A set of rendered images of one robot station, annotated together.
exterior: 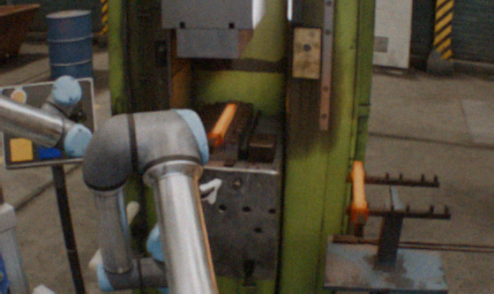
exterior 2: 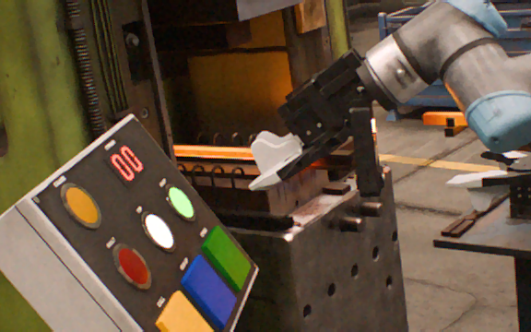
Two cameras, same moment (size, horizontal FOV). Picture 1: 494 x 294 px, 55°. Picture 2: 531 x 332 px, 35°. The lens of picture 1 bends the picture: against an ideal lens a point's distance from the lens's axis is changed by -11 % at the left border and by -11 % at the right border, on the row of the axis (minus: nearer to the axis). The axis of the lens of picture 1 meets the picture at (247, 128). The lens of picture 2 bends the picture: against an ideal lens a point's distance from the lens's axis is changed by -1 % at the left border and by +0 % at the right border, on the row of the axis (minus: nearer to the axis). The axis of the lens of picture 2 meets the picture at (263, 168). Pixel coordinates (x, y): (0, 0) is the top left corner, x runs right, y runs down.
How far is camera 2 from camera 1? 1.74 m
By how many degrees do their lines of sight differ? 57
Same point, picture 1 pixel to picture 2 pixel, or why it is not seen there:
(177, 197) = not seen: outside the picture
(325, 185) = not seen: hidden behind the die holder
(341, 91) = (336, 40)
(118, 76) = (74, 130)
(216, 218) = (352, 296)
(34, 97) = (102, 191)
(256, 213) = (383, 252)
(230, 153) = (321, 175)
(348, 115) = not seen: hidden behind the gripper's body
